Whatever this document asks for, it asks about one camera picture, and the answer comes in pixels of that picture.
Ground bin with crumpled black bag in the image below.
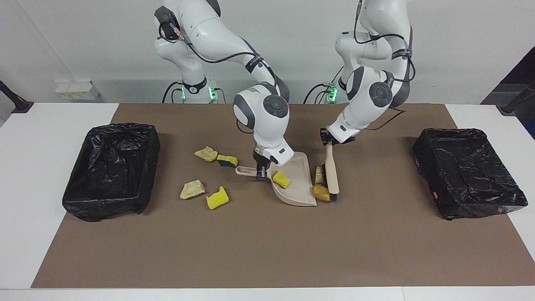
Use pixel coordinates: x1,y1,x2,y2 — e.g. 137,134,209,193
62,122,161,222

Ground small yellow sponge piece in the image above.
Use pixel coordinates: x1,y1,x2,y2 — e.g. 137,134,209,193
272,171,290,189

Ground black stand foot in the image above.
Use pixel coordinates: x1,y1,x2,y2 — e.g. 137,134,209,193
0,80,34,114
500,82,535,116

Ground brown table mat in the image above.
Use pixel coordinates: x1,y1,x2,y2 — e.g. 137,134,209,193
31,103,535,289

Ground brown oval bread lump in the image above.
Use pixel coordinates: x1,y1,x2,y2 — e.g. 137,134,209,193
312,185,331,202

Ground tan foam chunk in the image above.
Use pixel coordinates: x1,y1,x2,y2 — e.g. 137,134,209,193
194,146,218,162

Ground white wall socket box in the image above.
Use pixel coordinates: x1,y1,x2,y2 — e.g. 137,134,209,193
55,81,100,100

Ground pale beige foam chunk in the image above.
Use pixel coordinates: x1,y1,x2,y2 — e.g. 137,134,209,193
180,180,206,200

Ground dark background furniture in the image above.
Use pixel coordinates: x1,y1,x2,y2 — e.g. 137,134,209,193
481,45,535,140

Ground large yellow sponge piece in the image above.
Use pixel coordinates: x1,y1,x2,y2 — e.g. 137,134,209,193
206,186,229,210

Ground beige hand brush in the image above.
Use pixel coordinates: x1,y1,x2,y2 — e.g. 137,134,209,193
325,142,340,202

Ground beige plastic dustpan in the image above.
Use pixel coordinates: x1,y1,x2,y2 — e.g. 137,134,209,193
235,152,318,207

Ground black base power cable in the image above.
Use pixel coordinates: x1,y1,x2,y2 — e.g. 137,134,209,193
162,81,185,104
303,83,335,104

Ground bin with smooth black bag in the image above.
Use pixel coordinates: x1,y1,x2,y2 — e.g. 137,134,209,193
413,128,528,221

